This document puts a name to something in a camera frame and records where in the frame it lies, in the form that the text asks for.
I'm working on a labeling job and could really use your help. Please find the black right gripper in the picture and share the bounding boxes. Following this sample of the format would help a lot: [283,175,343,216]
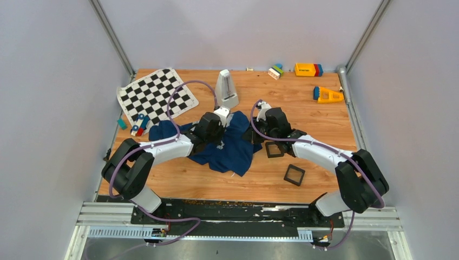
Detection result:
[241,117,278,145]

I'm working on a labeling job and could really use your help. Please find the blue cartoon print shirt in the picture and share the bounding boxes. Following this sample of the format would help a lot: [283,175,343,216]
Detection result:
[140,111,261,176]

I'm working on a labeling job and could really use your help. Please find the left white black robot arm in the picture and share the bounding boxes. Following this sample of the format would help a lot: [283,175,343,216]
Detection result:
[101,107,230,224]

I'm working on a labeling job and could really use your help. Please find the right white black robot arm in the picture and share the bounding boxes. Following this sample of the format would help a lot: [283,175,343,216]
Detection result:
[249,100,389,226]

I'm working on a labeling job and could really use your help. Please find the white metronome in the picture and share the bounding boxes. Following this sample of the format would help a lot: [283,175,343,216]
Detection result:
[215,69,239,109]

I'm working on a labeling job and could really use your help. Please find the white green blue blocks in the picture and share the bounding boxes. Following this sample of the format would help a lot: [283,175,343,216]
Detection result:
[267,63,284,80]

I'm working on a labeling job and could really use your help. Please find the yellow blue toy ramp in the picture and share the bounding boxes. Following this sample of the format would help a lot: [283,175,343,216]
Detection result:
[313,86,344,103]

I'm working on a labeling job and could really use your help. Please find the yellow toy block bin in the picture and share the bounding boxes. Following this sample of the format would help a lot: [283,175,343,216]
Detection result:
[294,63,323,77]

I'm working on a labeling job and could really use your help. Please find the checkered chessboard mat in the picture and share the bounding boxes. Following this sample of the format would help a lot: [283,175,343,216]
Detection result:
[116,68,183,128]

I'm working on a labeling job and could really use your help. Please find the red white blue toy car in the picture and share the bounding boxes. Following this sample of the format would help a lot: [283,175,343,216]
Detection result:
[130,114,150,137]

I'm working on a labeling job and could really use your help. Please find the grey metal pipe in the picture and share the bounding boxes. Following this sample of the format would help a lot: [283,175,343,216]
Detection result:
[337,65,352,105]

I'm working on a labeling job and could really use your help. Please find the teal small block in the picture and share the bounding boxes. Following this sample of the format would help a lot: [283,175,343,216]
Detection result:
[117,119,128,130]

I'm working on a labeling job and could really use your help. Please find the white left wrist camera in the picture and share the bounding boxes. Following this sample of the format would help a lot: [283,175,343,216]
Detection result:
[213,106,231,127]

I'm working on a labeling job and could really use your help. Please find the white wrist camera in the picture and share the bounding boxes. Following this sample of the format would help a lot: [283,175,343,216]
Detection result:
[255,101,272,122]
[213,106,231,127]

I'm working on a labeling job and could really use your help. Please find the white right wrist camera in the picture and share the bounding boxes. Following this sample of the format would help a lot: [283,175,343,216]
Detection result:
[255,101,272,122]

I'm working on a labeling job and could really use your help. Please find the black square frame near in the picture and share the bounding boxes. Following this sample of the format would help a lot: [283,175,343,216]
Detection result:
[265,141,284,158]

